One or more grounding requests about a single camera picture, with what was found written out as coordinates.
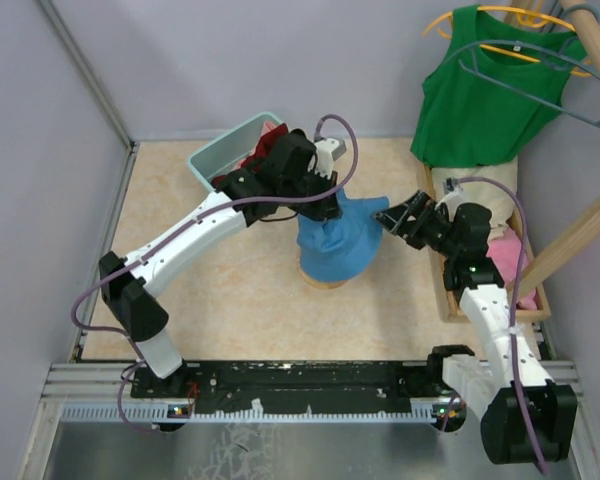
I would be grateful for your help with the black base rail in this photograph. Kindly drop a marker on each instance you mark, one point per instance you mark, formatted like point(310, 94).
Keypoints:
point(342, 387)

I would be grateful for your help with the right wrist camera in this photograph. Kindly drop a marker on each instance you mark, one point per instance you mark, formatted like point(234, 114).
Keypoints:
point(453, 190)

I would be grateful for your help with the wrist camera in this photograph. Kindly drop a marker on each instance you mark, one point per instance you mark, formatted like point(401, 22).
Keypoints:
point(328, 150)
point(453, 190)

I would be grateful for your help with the wooden tray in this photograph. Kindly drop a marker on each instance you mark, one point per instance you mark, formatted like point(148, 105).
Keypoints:
point(456, 271)

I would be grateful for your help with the aluminium frame post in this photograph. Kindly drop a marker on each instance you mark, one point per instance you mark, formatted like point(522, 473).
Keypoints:
point(94, 86)

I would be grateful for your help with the wooden rack pole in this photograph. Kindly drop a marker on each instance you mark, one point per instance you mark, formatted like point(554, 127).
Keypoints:
point(582, 16)

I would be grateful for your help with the pink bucket hat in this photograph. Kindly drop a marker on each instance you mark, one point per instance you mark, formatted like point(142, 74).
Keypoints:
point(262, 147)

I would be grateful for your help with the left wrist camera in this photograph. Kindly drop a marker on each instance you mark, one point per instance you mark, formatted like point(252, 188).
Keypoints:
point(328, 150)

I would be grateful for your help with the slanted wooden beam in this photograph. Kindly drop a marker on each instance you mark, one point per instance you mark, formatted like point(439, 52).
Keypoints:
point(584, 230)

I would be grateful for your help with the light teal plastic bin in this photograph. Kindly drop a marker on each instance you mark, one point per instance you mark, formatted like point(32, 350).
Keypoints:
point(225, 151)

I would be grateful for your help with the pink cloth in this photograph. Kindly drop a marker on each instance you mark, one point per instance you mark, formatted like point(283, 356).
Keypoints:
point(504, 252)

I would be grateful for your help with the dark red bucket hat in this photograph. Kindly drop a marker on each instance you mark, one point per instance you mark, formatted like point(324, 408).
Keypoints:
point(281, 130)

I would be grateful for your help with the wooden hat stand base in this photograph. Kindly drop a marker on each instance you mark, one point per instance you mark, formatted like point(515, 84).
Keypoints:
point(321, 285)

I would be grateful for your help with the green tank top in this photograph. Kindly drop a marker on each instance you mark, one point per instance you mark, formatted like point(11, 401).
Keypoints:
point(466, 122)

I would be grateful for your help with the blue bucket hat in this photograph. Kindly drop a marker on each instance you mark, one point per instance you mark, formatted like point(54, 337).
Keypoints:
point(342, 248)

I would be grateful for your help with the grey-blue clothes hanger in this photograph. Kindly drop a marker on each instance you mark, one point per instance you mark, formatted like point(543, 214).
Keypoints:
point(556, 64)

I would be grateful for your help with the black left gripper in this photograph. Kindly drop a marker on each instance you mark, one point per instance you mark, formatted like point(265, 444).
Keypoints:
point(325, 210)

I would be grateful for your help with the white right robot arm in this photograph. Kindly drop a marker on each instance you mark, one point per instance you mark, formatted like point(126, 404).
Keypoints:
point(524, 415)

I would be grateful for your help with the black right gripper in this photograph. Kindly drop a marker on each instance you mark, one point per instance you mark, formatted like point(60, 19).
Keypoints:
point(396, 219)

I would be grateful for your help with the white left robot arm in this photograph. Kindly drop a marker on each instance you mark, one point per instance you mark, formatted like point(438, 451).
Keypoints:
point(134, 282)

